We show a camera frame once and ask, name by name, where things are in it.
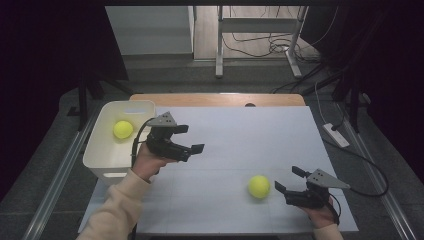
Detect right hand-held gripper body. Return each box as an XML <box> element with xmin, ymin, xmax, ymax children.
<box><xmin>284</xmin><ymin>168</ymin><xmax>352</xmax><ymax>210</ymax></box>

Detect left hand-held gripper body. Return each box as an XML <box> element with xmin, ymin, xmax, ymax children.
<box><xmin>145</xmin><ymin>111</ymin><xmax>193</xmax><ymax>164</ymax></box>

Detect yellow tennis ball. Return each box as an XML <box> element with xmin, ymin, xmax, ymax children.
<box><xmin>112</xmin><ymin>120</ymin><xmax>135</xmax><ymax>140</ymax></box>
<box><xmin>247</xmin><ymin>174</ymin><xmax>271</xmax><ymax>200</ymax></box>

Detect white plastic bin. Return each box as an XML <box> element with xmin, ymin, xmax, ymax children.
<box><xmin>82</xmin><ymin>100</ymin><xmax>157</xmax><ymax>187</ymax></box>

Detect person's right hand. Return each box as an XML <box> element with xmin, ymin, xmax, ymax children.
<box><xmin>299</xmin><ymin>195</ymin><xmax>340</xmax><ymax>230</ymax></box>

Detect person's left hand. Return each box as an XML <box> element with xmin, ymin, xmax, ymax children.
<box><xmin>131</xmin><ymin>142</ymin><xmax>178</xmax><ymax>184</ymax></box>

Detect white table mat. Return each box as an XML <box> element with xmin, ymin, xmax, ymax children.
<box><xmin>77</xmin><ymin>106</ymin><xmax>360</xmax><ymax>234</ymax></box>

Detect wooden table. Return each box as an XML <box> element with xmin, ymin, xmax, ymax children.
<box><xmin>128</xmin><ymin>93</ymin><xmax>307</xmax><ymax>108</ymax></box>

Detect white power strip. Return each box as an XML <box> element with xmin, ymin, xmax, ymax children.
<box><xmin>322</xmin><ymin>122</ymin><xmax>351</xmax><ymax>149</ymax></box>

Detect black metal stand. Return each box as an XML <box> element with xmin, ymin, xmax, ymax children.
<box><xmin>332</xmin><ymin>66</ymin><xmax>372</xmax><ymax>134</ymax></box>
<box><xmin>67</xmin><ymin>71</ymin><xmax>135</xmax><ymax>132</ymax></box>

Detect white cabinet panel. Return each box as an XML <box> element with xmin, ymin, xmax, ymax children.
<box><xmin>105</xmin><ymin>5</ymin><xmax>195</xmax><ymax>56</ymax></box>

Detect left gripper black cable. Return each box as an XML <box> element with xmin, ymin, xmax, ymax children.
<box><xmin>130</xmin><ymin>117</ymin><xmax>158</xmax><ymax>168</ymax></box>

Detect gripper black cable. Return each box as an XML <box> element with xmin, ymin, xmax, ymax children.
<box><xmin>130</xmin><ymin>117</ymin><xmax>158</xmax><ymax>168</ymax></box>
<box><xmin>321</xmin><ymin>138</ymin><xmax>390</xmax><ymax>198</ymax></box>

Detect aluminium floor rail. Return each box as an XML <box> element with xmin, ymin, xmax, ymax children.
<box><xmin>334</xmin><ymin>101</ymin><xmax>412</xmax><ymax>240</ymax></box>
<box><xmin>21</xmin><ymin>106</ymin><xmax>103</xmax><ymax>240</ymax></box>

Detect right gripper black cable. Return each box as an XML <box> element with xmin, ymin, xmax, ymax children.
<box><xmin>321</xmin><ymin>138</ymin><xmax>390</xmax><ymax>198</ymax></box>

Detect tangle of floor cables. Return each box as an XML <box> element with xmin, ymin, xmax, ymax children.
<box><xmin>221</xmin><ymin>5</ymin><xmax>339</xmax><ymax>64</ymax></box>

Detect white metal stand frame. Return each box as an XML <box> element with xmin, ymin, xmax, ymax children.
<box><xmin>215</xmin><ymin>5</ymin><xmax>309</xmax><ymax>80</ymax></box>

